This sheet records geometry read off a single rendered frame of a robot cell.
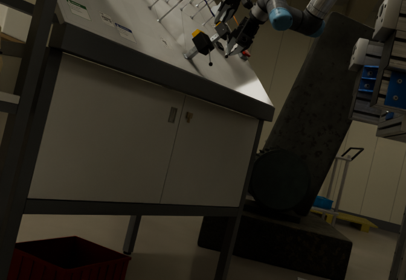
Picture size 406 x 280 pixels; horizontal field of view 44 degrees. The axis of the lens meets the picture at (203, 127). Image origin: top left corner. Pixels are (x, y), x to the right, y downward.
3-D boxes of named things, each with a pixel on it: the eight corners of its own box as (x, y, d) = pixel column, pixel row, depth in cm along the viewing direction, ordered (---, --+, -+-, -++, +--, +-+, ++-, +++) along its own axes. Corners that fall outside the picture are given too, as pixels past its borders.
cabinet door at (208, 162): (240, 207, 221) (261, 119, 222) (161, 204, 177) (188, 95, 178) (235, 206, 223) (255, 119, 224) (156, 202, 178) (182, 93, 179)
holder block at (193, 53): (193, 75, 173) (214, 58, 169) (180, 49, 178) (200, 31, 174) (201, 78, 177) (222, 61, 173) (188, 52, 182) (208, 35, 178)
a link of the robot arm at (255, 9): (271, 17, 186) (253, 4, 185) (264, 26, 189) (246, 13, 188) (275, 8, 191) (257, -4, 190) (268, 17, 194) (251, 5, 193)
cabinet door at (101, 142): (159, 204, 177) (186, 94, 178) (27, 198, 132) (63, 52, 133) (155, 202, 178) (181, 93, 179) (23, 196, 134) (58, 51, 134)
